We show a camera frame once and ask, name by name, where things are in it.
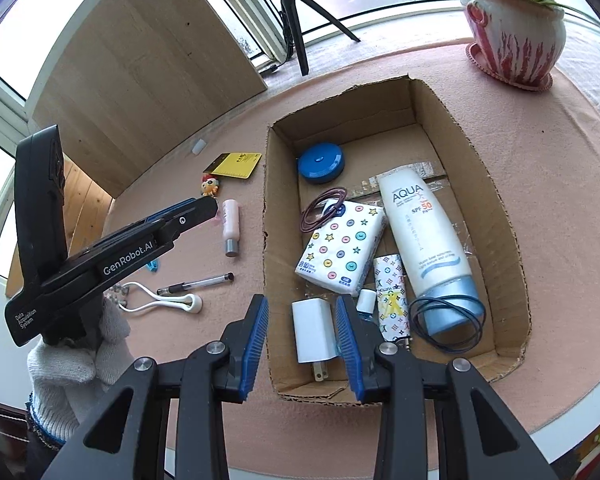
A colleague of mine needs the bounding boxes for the patterned tissue pack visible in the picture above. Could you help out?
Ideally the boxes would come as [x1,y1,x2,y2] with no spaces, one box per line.
[294,201,386,296]

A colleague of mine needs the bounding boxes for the white wall charger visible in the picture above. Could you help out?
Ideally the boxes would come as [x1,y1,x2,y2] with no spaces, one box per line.
[291,297,340,382]

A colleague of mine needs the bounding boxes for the dark red hair ties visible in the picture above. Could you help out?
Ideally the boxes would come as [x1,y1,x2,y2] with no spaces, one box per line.
[300,187,349,233]

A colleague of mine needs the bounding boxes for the cardboard box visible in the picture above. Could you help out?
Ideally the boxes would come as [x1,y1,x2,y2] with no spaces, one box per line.
[261,74,533,405]

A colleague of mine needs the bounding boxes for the yellow notepad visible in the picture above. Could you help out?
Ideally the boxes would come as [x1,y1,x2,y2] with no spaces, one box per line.
[202,151,263,180]

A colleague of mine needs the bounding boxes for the pine plank panel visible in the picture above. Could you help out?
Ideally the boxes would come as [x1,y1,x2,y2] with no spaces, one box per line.
[5,157,116,286]

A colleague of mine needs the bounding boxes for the pink bottle grey cap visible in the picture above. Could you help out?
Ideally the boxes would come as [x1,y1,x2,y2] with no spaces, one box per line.
[221,199,242,258]

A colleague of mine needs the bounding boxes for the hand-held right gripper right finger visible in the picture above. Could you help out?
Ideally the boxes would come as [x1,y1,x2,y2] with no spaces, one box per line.
[334,294,561,480]

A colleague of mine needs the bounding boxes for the light wooden board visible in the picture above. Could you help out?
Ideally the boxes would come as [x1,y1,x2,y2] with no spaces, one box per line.
[27,0,270,200]

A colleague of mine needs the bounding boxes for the small blue bottle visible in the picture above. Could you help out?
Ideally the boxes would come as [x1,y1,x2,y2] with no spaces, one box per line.
[352,287,381,331]

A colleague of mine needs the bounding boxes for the black hair tie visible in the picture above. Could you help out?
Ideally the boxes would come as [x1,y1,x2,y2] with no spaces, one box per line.
[408,294,486,352]

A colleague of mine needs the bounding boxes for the white massager grey balls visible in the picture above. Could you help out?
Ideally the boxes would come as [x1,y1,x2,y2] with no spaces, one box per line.
[102,282,204,315]

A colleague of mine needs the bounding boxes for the pink pot saucer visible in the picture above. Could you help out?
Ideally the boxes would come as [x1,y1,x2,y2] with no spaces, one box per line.
[465,42,555,92]

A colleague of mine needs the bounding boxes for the white sunscreen tube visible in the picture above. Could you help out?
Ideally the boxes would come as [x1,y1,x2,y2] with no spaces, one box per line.
[377,166,480,336]

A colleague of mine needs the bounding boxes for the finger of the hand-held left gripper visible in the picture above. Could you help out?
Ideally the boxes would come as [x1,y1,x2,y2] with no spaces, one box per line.
[67,196,220,261]

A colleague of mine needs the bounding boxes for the pink tablecloth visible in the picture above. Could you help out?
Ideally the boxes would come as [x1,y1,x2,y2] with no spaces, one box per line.
[100,35,600,480]

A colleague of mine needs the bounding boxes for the potted spider plant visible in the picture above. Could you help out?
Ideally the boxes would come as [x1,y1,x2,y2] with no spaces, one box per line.
[380,0,600,86]

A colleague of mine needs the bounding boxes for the person's left hand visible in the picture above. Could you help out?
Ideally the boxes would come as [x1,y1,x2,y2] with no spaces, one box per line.
[27,300,137,445]

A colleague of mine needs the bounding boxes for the blue round case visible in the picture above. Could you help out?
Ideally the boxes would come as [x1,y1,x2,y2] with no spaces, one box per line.
[298,141,346,184]

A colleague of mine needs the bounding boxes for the person's left forearm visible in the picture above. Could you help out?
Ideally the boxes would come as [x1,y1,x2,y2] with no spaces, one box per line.
[26,425,68,480]

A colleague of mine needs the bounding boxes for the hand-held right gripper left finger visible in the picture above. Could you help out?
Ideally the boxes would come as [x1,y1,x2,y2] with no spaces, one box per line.
[40,294,271,480]

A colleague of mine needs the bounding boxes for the black tripod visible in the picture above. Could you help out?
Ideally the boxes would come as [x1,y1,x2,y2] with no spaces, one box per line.
[272,0,361,77]

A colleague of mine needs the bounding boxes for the clear gel pen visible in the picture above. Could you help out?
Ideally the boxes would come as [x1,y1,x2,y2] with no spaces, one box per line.
[156,272,235,297]

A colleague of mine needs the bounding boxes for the patterned white tube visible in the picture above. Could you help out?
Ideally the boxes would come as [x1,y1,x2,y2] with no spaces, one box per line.
[372,254,412,346]

